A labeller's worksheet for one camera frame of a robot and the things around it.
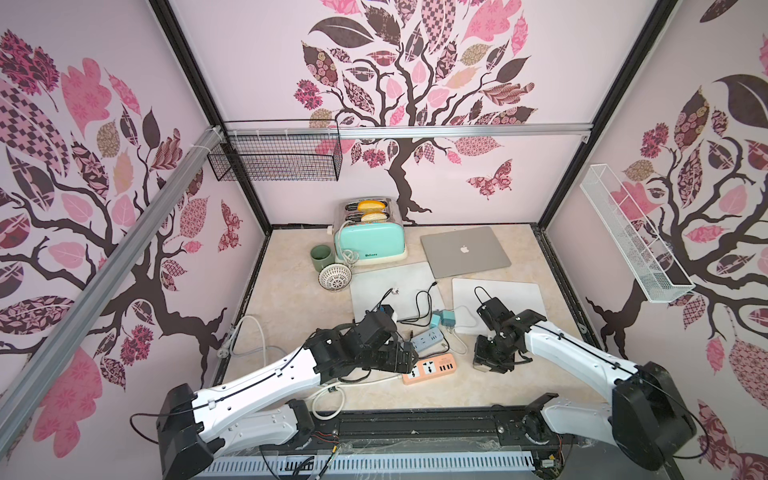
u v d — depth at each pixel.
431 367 0.82
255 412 0.45
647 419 0.41
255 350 0.88
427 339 0.88
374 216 0.98
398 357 0.62
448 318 0.92
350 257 0.97
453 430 0.75
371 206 1.00
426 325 0.92
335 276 1.03
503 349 0.71
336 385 0.80
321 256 1.06
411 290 1.00
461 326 0.92
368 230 0.99
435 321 0.91
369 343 0.55
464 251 1.13
